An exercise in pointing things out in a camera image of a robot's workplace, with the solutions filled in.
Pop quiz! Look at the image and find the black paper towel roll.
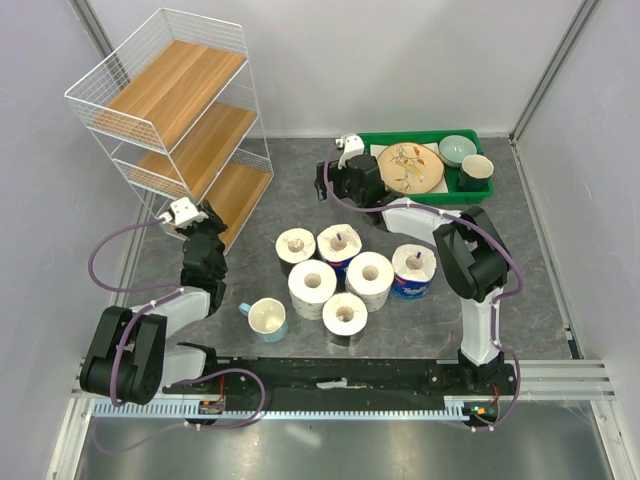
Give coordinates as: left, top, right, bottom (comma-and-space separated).
275, 228, 316, 265

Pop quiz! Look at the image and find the blue roll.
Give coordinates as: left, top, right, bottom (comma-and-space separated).
391, 244, 437, 300
317, 224, 362, 282

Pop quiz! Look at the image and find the black roll front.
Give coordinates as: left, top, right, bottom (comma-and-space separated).
322, 292, 368, 347

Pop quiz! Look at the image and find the white wire wooden shelf rack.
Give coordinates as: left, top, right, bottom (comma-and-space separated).
64, 8, 274, 247

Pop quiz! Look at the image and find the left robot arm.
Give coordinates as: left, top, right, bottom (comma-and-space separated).
79, 197, 228, 408

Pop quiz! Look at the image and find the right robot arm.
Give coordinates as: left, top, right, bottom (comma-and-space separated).
314, 154, 519, 394

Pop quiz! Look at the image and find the bird pattern ceramic plate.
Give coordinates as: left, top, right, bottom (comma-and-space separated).
376, 142, 446, 194

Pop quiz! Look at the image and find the white floral roll centre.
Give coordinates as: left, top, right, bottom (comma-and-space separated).
345, 251, 394, 312

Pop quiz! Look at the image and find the white floral roll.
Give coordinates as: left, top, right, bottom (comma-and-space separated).
288, 259, 337, 320
345, 251, 394, 312

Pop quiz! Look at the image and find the light blue ceramic mug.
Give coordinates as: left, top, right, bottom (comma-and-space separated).
238, 298, 288, 343

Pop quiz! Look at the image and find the green plastic tray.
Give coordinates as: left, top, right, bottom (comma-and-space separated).
359, 129, 494, 206

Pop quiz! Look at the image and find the light green ceramic bowl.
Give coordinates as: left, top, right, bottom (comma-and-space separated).
438, 135, 477, 168

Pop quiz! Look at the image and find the white floral roll left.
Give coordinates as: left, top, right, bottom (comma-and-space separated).
288, 259, 337, 320

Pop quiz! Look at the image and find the dark green ceramic cup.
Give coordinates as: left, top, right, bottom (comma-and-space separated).
458, 154, 494, 192

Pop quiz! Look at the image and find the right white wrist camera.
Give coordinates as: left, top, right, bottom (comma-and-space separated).
334, 133, 365, 169

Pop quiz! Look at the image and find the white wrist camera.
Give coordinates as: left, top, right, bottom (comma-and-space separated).
159, 197, 207, 228
334, 133, 365, 169

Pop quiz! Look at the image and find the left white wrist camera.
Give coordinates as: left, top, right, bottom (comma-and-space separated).
159, 197, 207, 228

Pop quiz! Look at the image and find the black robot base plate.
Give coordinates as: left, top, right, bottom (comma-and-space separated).
205, 357, 516, 409

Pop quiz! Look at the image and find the light blue cable duct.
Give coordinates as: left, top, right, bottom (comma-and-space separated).
91, 398, 469, 421

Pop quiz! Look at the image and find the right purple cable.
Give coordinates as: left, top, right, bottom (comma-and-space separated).
323, 159, 524, 433

